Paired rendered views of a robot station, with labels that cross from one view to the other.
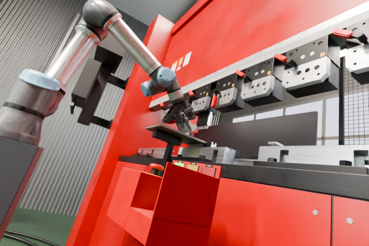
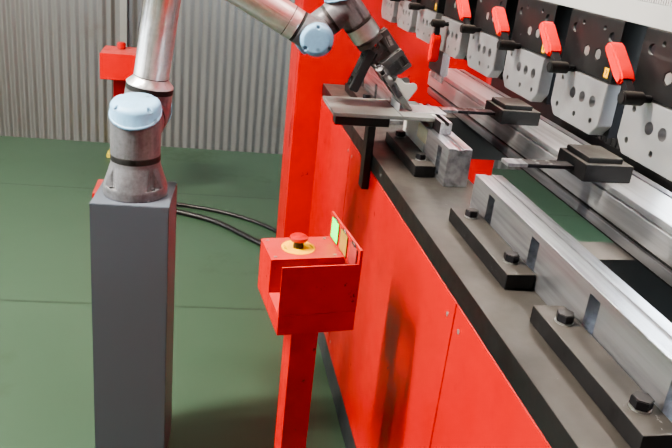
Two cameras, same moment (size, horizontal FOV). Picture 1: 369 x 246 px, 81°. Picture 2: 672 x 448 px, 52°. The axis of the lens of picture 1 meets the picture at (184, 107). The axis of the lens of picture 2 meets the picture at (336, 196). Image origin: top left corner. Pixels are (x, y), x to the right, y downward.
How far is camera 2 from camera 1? 101 cm
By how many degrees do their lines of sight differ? 43
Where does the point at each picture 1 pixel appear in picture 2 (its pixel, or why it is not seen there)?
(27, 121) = (144, 176)
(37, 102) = (144, 150)
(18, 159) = (154, 225)
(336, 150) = (523, 228)
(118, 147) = (315, 68)
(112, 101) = not seen: outside the picture
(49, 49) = not seen: outside the picture
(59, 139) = not seen: outside the picture
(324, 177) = (456, 282)
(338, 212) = (455, 321)
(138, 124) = not seen: hidden behind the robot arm
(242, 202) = (416, 272)
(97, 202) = (303, 174)
